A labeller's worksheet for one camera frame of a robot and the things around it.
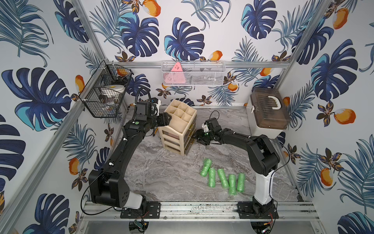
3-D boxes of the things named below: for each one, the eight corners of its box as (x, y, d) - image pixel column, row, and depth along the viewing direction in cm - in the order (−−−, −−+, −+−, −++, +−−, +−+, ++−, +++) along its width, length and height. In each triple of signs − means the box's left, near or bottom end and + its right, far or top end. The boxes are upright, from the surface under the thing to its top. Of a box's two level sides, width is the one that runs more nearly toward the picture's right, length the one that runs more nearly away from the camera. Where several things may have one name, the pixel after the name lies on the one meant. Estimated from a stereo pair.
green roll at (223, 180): (222, 189, 83) (223, 188, 81) (216, 170, 90) (217, 168, 88) (229, 188, 84) (230, 187, 82) (223, 169, 91) (223, 167, 88)
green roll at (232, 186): (229, 195, 81) (230, 193, 79) (229, 175, 88) (230, 173, 86) (235, 196, 81) (236, 195, 79) (234, 176, 88) (235, 174, 86)
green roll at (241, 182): (237, 191, 82) (238, 190, 80) (237, 173, 89) (238, 171, 87) (243, 193, 81) (244, 192, 80) (243, 174, 88) (244, 173, 87)
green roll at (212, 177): (208, 187, 84) (209, 186, 82) (208, 168, 91) (209, 167, 89) (215, 187, 83) (216, 186, 82) (214, 169, 90) (215, 167, 89)
